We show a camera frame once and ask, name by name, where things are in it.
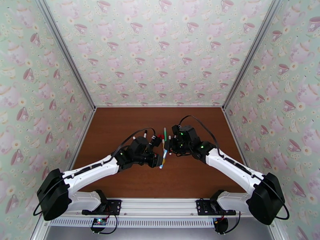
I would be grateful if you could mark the thick white marker red end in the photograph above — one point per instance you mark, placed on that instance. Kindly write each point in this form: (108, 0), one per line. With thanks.
(162, 141)

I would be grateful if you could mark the blue and white pen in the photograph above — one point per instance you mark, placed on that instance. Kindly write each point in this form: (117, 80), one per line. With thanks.
(163, 153)

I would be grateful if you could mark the green highlighter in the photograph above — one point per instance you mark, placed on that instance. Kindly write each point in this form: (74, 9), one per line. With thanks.
(165, 134)

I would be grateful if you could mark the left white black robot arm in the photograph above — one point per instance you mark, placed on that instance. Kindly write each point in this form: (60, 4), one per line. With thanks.
(87, 169)

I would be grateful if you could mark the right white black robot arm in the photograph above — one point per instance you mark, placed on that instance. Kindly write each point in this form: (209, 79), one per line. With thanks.
(232, 166)

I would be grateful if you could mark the small circuit board green light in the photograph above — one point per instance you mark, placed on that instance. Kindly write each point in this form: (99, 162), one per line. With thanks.
(98, 222)

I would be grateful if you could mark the black round device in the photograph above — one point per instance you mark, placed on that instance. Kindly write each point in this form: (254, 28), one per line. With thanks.
(221, 225)

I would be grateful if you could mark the aluminium table back rail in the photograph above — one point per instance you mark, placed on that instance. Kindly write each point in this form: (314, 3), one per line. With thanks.
(160, 106)

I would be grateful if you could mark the aluminium mounting rail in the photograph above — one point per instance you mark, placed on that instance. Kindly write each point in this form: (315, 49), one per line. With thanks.
(160, 205)

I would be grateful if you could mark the aluminium table side rail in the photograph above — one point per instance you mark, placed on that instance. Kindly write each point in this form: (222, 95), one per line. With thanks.
(236, 136)
(83, 136)

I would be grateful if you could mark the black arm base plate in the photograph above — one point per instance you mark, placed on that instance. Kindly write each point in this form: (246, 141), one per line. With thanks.
(113, 206)
(203, 206)

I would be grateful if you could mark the aluminium frame post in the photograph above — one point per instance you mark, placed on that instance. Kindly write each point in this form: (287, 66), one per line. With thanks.
(252, 50)
(66, 50)

